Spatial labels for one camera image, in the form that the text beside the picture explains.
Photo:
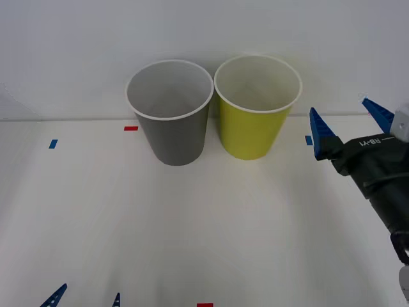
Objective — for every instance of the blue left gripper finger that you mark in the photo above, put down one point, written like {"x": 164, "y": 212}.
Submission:
{"x": 117, "y": 301}
{"x": 54, "y": 297}

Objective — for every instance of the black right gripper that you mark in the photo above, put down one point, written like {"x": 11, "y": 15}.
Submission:
{"x": 374, "y": 160}

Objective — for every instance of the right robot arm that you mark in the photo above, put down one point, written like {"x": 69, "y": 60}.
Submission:
{"x": 393, "y": 208}

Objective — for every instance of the yellow-green plastic waste bin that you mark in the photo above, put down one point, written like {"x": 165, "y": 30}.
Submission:
{"x": 252, "y": 131}

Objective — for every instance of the grey plastic waste bin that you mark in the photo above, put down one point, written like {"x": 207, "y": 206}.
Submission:
{"x": 175, "y": 137}

